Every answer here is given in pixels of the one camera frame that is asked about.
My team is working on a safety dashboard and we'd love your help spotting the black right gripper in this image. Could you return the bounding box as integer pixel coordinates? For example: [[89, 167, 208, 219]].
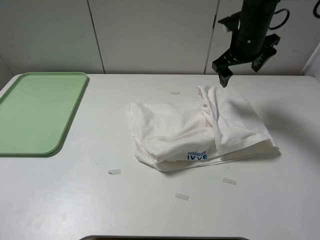
[[212, 34, 281, 88]]

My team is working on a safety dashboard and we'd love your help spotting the white short sleeve shirt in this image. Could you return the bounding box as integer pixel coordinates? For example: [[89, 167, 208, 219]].
[[128, 85, 279, 173]]

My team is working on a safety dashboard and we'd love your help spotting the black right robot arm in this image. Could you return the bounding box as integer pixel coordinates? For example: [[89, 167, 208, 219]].
[[212, 0, 280, 88]]

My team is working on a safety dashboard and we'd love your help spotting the green plastic tray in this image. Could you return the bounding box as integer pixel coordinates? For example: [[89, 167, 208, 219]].
[[0, 72, 89, 156]]

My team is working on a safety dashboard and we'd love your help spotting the clear tape marker front right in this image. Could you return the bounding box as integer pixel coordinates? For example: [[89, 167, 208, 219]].
[[223, 177, 237, 185]]

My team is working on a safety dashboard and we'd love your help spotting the clear tape marker front centre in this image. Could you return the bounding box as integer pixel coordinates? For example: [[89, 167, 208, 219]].
[[175, 193, 189, 201]]

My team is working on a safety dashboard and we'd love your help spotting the clear tape marker front left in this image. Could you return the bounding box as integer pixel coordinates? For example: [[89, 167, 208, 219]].
[[108, 169, 121, 175]]

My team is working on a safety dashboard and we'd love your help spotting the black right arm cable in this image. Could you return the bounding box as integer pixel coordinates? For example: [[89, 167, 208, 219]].
[[268, 0, 320, 31]]

